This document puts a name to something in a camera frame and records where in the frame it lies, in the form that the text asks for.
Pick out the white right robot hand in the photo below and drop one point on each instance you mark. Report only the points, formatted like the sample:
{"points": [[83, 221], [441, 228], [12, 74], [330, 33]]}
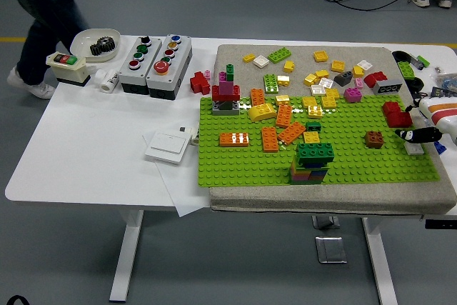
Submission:
{"points": [[439, 112]]}

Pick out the grey long brick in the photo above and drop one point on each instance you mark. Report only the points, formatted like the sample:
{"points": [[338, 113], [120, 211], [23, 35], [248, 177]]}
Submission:
{"points": [[387, 87]]}

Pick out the brown square brick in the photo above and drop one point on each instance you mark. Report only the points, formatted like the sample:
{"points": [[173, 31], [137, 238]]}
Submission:
{"points": [[374, 139]]}

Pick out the yellow square brick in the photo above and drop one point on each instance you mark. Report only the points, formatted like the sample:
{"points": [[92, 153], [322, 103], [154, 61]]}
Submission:
{"points": [[332, 93], [321, 74], [310, 79], [328, 102], [315, 111], [310, 101], [311, 137], [282, 99], [320, 56], [337, 66]]}

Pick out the small blue brick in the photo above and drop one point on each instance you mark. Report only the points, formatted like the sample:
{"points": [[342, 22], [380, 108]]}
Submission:
{"points": [[440, 147]]}

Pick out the white flat square brick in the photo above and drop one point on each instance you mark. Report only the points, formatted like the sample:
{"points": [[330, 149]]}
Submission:
{"points": [[414, 149]]}

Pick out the small pink brick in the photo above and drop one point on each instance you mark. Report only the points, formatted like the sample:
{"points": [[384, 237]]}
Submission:
{"points": [[207, 75], [358, 83]]}

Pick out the pink square brick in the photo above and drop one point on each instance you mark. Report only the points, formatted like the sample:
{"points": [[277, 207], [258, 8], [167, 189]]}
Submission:
{"points": [[352, 95]]}

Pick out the small yellow brick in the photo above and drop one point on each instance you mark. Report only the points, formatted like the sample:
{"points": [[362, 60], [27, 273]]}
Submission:
{"points": [[358, 71], [248, 58], [283, 80], [289, 66]]}

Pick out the dark grey sloped brick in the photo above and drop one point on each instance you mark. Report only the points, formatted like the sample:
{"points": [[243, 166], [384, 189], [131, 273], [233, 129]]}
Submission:
{"points": [[343, 78]]}

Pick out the small dark green brick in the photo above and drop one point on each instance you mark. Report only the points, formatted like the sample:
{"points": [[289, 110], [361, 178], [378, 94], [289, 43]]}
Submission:
{"points": [[313, 126]]}

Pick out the multicolour brick stack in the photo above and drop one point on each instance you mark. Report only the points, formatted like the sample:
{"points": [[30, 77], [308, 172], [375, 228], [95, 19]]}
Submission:
{"points": [[314, 151]]}

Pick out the orange long brick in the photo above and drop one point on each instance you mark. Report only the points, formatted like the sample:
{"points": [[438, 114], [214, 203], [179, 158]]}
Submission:
{"points": [[269, 139], [291, 131], [233, 139], [283, 115], [257, 97]]}

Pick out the lime long brick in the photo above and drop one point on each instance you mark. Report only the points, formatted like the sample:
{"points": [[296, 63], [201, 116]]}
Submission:
{"points": [[271, 83], [279, 55]]}

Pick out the large yellow curved brick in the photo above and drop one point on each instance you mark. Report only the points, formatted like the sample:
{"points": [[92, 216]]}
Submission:
{"points": [[262, 112]]}

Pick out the green studded baseplate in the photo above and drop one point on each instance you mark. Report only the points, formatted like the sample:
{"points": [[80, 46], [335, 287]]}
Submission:
{"points": [[250, 165]]}

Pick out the red pink green brick tower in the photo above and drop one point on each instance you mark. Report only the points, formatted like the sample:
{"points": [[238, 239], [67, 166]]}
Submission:
{"points": [[225, 92]]}

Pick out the red brick cluster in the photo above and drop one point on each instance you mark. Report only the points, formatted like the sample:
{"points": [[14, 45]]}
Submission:
{"points": [[198, 83]]}

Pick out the black electronic module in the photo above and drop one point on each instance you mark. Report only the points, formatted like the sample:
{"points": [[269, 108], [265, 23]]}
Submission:
{"points": [[441, 92]]}

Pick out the plastic bag with parts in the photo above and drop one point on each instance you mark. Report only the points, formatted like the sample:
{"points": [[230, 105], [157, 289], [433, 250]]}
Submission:
{"points": [[446, 79]]}

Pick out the small green part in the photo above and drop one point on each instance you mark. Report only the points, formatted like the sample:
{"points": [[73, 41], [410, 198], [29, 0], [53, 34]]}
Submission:
{"points": [[423, 59]]}

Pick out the silver metal clip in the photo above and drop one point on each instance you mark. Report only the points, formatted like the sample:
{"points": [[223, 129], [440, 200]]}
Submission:
{"points": [[414, 59]]}

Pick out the black desk control panel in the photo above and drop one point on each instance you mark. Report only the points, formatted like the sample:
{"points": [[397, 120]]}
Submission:
{"points": [[441, 224]]}

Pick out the grey metal floor box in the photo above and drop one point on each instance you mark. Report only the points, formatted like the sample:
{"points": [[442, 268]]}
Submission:
{"points": [[325, 221]]}

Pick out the white table leg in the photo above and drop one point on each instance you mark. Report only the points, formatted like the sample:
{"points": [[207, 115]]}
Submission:
{"points": [[126, 248], [380, 265]]}

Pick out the metal floor socket plate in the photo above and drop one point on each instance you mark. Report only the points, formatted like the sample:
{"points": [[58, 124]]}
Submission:
{"points": [[331, 249]]}

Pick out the grey emergency-stop button box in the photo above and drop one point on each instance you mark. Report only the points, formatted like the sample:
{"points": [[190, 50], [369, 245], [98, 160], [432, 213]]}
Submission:
{"points": [[180, 58]]}

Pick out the white paper sheet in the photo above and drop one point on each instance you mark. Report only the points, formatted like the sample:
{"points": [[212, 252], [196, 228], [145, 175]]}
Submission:
{"points": [[178, 194]]}

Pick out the grey four-button control box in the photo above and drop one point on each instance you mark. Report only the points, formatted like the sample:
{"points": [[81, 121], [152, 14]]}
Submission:
{"points": [[151, 51]]}

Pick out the white pipe fitting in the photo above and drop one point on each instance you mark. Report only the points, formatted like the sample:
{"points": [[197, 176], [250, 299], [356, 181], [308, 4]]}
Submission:
{"points": [[109, 81]]}

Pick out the black metal gear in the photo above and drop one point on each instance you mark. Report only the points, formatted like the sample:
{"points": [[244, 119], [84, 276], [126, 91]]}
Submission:
{"points": [[98, 49], [108, 43]]}

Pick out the white shallow dish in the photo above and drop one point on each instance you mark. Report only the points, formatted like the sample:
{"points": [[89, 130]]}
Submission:
{"points": [[80, 39]]}

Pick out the white wall switch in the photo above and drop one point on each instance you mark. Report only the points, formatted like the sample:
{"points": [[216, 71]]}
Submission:
{"points": [[166, 148]]}

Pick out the beige red-green switch box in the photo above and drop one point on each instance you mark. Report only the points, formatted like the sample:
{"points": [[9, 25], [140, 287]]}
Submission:
{"points": [[68, 69]]}

